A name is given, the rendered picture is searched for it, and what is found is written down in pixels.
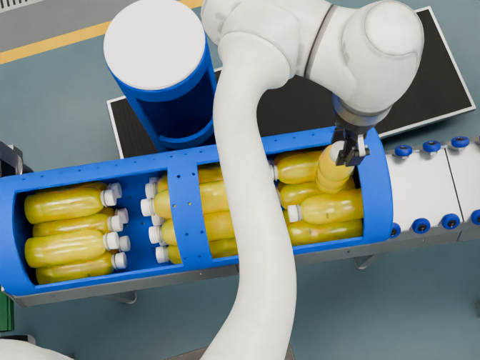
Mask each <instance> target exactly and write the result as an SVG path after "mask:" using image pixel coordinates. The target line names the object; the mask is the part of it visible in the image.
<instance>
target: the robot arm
mask: <svg viewBox="0 0 480 360"><path fill-rule="evenodd" d="M201 22H202V26H203V28H204V30H205V32H206V33H207V35H208V37H209V38H210V39H211V41H212V42H214V43H215V44H216V45H217V46H218V53H219V57H220V59H221V61H222V63H223V67H222V70H221V74H220V77H219V81H218V84H217V87H216V92H215V96H214V107H213V122H214V134H215V139H216V146H217V150H218V154H219V161H220V164H221V170H222V174H223V178H224V185H225V189H226V195H227V199H228V203H229V209H230V213H231V219H232V223H233V227H234V233H235V237H236V244H237V248H238V253H239V268H240V276H239V289H238V293H237V296H236V301H235V303H234V306H233V308H232V310H231V313H230V314H229V316H228V318H227V320H226V321H225V322H224V325H223V326H222V327H221V329H220V331H219V332H218V334H217V335H216V336H215V338H214V340H213V341H212V342H211V344H210V345H209V347H208V349H207V350H206V351H205V352H204V354H203V356H202V357H201V358H200V360H284V359H285V356H286V350H287V347H288V344H289V339H290V336H291V330H292V326H293V322H294V313H295V307H296V268H295V262H294V254H293V250H292V246H291V241H290V238H289V233H288V230H287V227H286V222H285V220H284V215H283V212H282V210H281V205H280V203H279V198H278V195H277V192H276V188H275V186H274V181H273V179H272V175H271V171H270V168H269V164H268V161H267V158H266V154H265V151H264V147H263V144H262V142H261V137H260V134H259V129H258V125H257V120H256V108H257V105H258V102H259V99H260V98H261V96H262V94H263V93H264V92H265V91H266V90H267V89H277V88H279V87H281V86H283V85H284V84H285V83H286V82H287V81H288V79H291V78H293V77H294V75H295V74H296V75H298V76H302V77H304V78H307V79H310V80H312V81H314V82H316V83H318V84H320V85H322V86H323V87H325V88H327V89H328V90H330V91H332V92H333V94H332V101H333V105H334V116H335V117H336V122H335V124H336V128H335V129H334V132H333V135H332V138H331V143H332V144H334V143H335V142H337V141H344V147H343V149H342V150H339V153H338V156H337V158H336V162H335V164H336V166H342V165H345V167H349V166H358V165H360V163H361V162H362V161H363V160H364V158H365V156H369V155H370V153H371V152H370V150H369V148H367V145H364V139H365V138H366V137H367V131H368V130H370V129H372V128H373V127H374V126H376V124H377V123H378V122H380V121H381V120H382V119H383V118H385V116H386V115H387V114H388V113H389V111H390V109H391V107H392V106H393V104H394V102H395V101H397V100H398V99H399V98H400V97H401V96H402V95H403V94H404V93H405V92H406V90H407V89H408V88H409V86H410V84H411V83H412V81H413V79H414V77H415V75H416V72H417V70H418V67H419V64H420V61H421V55H422V52H423V48H424V29H423V26H422V23H421V20H420V18H419V17H418V15H417V14H416V13H415V11H414V10H413V9H411V8H410V7H409V6H407V5H406V4H403V3H401V2H399V1H394V0H383V1H377V2H374V3H371V4H368V5H366V6H363V7H361V8H360V9H350V8H345V7H341V6H337V5H334V4H331V3H329V2H327V1H324V0H204V1H203V4H202V8H201ZM0 360H74V359H71V358H69V357H67V356H64V355H63V354H60V353H58V352H55V351H52V350H49V349H43V348H41V347H39V346H35V345H33V344H30V343H28V342H25V341H19V340H12V339H0Z"/></svg>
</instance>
